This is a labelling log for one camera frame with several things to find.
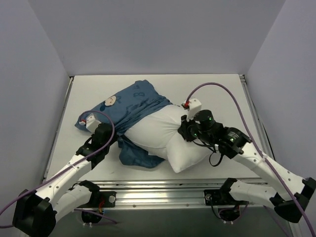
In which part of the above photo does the white pillow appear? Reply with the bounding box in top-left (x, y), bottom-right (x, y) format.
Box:
top-left (124, 105), bottom-right (210, 173)

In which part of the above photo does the blue cartoon print pillowcase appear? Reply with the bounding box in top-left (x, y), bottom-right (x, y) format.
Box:
top-left (75, 80), bottom-right (172, 168)

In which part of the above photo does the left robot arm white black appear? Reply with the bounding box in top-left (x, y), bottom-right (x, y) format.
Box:
top-left (12, 123), bottom-right (116, 237)

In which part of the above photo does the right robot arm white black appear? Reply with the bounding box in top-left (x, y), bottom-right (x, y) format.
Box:
top-left (178, 110), bottom-right (316, 223)

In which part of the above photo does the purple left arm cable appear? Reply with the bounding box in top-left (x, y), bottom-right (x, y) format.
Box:
top-left (0, 110), bottom-right (118, 228)

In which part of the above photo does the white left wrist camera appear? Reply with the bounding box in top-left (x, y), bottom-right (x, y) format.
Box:
top-left (79, 113), bottom-right (101, 133)

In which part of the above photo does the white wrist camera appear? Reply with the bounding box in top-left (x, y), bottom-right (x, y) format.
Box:
top-left (182, 98), bottom-right (202, 121)
top-left (79, 113), bottom-right (101, 133)

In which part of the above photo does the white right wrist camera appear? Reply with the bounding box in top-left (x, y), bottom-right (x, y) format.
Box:
top-left (182, 98), bottom-right (202, 121)

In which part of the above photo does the aluminium left side rail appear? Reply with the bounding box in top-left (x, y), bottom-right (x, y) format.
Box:
top-left (43, 76), bottom-right (75, 181)

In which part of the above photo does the aluminium rail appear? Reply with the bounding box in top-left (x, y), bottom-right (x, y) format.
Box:
top-left (43, 76), bottom-right (75, 181)
top-left (239, 75), bottom-right (275, 159)

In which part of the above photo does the aluminium front rail frame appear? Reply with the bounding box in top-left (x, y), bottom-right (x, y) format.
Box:
top-left (43, 179), bottom-right (296, 210)

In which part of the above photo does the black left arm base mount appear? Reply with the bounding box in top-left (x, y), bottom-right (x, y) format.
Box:
top-left (97, 191), bottom-right (117, 208)

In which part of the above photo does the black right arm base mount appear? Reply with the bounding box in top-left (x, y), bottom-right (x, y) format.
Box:
top-left (203, 189), bottom-right (229, 206)

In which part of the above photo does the aluminium right side rail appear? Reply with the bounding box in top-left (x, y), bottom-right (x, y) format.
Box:
top-left (239, 75), bottom-right (275, 159)

